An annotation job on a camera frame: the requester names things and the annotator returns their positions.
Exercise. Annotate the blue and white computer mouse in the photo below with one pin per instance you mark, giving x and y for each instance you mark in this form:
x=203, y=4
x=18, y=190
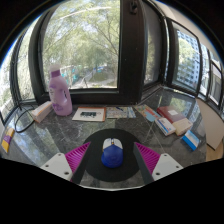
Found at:
x=112, y=156

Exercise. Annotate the thick red book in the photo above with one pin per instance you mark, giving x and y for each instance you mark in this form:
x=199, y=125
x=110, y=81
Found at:
x=173, y=115

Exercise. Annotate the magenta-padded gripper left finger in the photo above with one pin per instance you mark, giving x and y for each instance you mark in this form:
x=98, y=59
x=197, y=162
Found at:
x=63, y=164

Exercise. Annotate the black round mouse pad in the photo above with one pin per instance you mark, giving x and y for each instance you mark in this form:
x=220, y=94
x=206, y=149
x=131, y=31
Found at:
x=111, y=175

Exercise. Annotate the colourful illustrated leaflet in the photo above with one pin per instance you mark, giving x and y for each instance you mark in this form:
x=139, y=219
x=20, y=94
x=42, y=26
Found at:
x=120, y=112

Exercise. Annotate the teal and orange leaflet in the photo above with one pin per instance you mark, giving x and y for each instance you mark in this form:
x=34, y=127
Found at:
x=148, y=112

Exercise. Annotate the small white orange box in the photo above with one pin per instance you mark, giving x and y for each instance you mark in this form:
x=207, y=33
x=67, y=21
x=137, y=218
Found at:
x=42, y=111

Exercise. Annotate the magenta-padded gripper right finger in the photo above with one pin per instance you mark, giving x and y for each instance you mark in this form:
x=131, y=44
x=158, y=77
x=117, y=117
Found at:
x=165, y=165

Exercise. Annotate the small blue and white box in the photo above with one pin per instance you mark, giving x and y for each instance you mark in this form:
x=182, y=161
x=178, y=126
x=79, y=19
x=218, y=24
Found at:
x=190, y=140

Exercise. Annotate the purple detergent bottle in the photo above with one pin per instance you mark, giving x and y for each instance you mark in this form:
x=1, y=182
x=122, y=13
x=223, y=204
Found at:
x=60, y=95

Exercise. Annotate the white card with dark picture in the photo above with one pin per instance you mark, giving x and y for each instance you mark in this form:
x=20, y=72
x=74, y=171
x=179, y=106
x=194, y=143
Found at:
x=88, y=114

